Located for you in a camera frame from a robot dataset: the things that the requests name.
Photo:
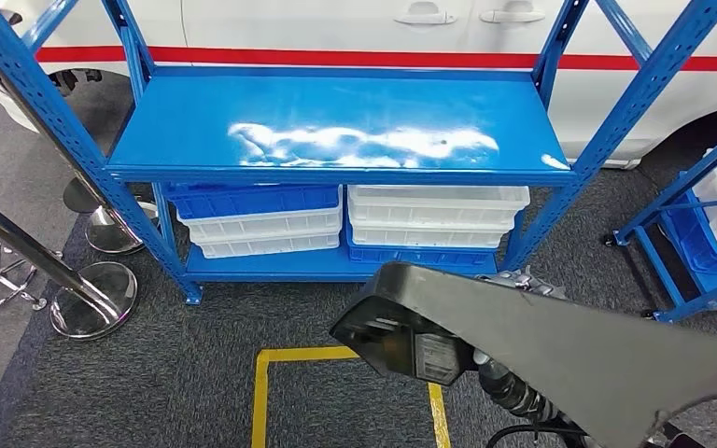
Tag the black plastic car part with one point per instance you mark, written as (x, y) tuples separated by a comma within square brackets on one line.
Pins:
[(550, 358)]

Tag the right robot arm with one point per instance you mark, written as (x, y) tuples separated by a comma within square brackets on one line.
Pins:
[(513, 389)]

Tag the blue metal shelf rack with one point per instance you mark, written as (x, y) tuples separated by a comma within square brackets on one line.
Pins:
[(334, 105)]

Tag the blue plastic bin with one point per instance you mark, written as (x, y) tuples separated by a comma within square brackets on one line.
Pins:
[(420, 255), (692, 247)]

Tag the red barrier belt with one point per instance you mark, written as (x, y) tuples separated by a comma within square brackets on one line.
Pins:
[(334, 57)]

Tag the white car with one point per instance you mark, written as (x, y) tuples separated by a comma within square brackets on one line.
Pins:
[(334, 25)]

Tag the dark round stanchion base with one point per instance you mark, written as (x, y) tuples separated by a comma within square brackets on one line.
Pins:
[(80, 198)]

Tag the blue wheeled cart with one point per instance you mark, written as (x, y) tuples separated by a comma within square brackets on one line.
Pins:
[(655, 260)]

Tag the chrome star chair base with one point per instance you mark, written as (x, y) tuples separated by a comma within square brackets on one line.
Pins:
[(38, 303)]

